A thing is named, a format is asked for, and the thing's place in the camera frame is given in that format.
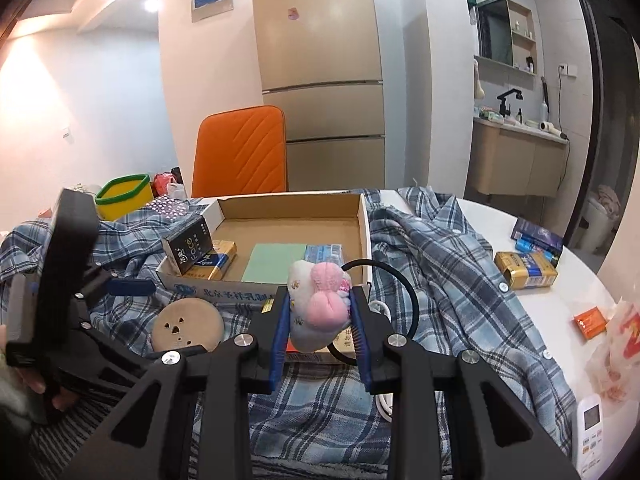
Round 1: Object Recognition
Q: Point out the dark blue box on table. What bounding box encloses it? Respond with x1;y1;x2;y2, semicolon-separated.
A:
511;218;564;268

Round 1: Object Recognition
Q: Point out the beige refrigerator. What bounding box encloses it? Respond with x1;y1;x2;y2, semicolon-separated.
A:
253;0;385;191

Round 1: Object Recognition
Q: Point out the orange chair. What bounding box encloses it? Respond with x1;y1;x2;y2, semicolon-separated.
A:
191;105;288;197

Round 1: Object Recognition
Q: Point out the black faucet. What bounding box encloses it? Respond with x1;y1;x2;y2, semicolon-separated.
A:
496;86;524;117

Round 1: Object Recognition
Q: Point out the beige bathroom vanity cabinet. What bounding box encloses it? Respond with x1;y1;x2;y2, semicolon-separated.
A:
468;118;568;197

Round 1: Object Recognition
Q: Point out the mirror cabinet with shelves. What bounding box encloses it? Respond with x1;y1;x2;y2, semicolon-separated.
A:
468;0;538;75

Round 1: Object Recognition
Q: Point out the black headband hoop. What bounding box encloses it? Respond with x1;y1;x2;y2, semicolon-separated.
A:
342;258;420;339

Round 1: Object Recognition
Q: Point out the person's left hand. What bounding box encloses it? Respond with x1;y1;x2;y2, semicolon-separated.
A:
0;325;78;412

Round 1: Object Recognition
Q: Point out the studded sparkly fabric piece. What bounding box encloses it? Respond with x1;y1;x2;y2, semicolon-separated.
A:
148;195;190;221

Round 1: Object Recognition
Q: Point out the yellow green-rimmed bin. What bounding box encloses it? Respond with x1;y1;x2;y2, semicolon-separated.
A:
94;174;154;221

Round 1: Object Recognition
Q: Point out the light blue tissue pack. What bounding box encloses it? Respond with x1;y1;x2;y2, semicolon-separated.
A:
304;244;345;266

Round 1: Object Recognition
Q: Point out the black cigarette box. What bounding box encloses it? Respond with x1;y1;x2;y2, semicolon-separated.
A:
162;214;213;275

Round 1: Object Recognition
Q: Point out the tan round plush cushion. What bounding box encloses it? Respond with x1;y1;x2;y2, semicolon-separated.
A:
151;298;224;352

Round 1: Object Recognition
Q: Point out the white trash can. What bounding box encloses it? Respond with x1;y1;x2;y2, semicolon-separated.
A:
577;184;622;254

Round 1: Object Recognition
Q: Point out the gold red Liqun carton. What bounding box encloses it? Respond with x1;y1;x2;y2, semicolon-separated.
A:
285;327;356;365

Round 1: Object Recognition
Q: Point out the open cardboard box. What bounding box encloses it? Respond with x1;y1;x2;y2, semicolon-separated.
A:
156;191;371;309

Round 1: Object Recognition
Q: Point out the gold blue pack on table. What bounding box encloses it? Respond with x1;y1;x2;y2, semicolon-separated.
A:
494;252;558;290

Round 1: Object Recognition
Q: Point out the white red plastic bag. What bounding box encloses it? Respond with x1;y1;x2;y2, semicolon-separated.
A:
586;300;640;403

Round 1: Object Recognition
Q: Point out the green fabric pouch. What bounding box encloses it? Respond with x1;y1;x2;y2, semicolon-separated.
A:
242;243;306;285

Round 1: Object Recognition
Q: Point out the blue plaid shirt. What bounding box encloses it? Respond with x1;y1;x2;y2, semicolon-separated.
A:
1;188;576;479

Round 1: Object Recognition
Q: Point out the white hair dryer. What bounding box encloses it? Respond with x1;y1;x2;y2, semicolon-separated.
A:
539;122;567;140

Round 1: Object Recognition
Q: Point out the white device with screen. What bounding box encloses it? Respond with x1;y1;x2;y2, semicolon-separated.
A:
573;393;604;479

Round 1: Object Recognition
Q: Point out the red bag on floor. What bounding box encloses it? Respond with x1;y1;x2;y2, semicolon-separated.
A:
151;167;184;197

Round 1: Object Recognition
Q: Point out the gold blue Liqun cigarette pack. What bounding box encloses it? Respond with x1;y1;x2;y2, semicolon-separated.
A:
186;240;236;281

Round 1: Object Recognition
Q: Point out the small orange box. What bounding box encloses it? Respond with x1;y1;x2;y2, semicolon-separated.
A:
574;307;608;340

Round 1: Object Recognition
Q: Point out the white pink plush toy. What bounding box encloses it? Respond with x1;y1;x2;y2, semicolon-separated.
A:
288;260;352;353

